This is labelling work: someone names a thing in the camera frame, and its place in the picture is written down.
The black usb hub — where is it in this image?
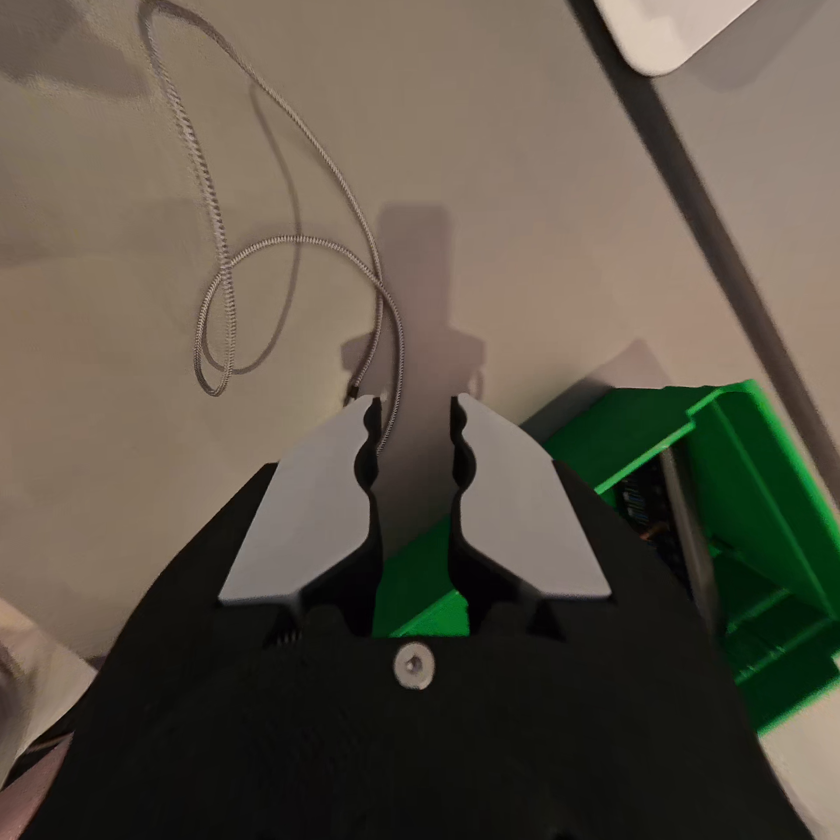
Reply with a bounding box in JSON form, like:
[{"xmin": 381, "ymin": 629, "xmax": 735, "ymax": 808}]
[{"xmin": 613, "ymin": 446, "xmax": 723, "ymax": 631}]

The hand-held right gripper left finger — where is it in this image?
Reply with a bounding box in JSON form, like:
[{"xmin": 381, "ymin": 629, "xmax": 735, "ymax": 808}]
[{"xmin": 217, "ymin": 394, "xmax": 384, "ymax": 614}]

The grey braided cable silver plug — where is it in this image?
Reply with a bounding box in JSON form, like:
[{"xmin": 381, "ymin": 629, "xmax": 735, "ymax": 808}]
[{"xmin": 139, "ymin": 0, "xmax": 406, "ymax": 457}]

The green plastic bin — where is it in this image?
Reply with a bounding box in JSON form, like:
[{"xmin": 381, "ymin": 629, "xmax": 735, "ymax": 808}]
[{"xmin": 371, "ymin": 379, "xmax": 840, "ymax": 736}]

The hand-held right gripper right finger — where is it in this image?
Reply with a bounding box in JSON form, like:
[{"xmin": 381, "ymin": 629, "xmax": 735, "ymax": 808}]
[{"xmin": 448, "ymin": 392, "xmax": 614, "ymax": 608}]

